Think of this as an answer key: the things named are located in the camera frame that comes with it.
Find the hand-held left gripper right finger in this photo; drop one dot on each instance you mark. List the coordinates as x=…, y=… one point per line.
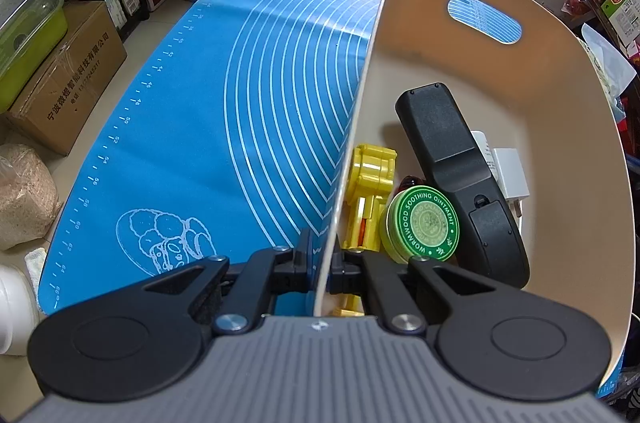
x=336, y=275

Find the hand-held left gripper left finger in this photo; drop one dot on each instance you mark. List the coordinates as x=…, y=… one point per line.
x=303, y=265

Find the green round tin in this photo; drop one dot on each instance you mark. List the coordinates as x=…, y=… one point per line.
x=425, y=223

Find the yellow plastic tool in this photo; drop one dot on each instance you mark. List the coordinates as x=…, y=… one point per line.
x=372, y=173

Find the black remote control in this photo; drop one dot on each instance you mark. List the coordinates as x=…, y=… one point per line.
x=450, y=143

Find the white charger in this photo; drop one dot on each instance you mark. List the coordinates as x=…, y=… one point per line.
x=510, y=173

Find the beige plastic basin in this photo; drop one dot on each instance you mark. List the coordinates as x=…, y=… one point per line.
x=550, y=103

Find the blue silicone mat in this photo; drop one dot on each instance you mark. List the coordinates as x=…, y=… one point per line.
x=200, y=103

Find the white paper towel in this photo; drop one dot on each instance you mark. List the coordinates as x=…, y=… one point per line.
x=37, y=265

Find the clear bag of grain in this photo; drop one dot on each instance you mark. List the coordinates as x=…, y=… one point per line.
x=25, y=198

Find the white plastic container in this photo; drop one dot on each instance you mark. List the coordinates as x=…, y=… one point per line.
x=15, y=308

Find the brown cardboard box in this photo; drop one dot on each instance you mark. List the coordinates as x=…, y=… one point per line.
x=65, y=93

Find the white patterned tissue pack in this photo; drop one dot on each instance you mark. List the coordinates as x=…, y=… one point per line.
x=602, y=68

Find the green lidded plastic container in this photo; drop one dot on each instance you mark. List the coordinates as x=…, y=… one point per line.
x=30, y=48

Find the green product box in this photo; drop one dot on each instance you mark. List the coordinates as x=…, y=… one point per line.
x=622, y=8

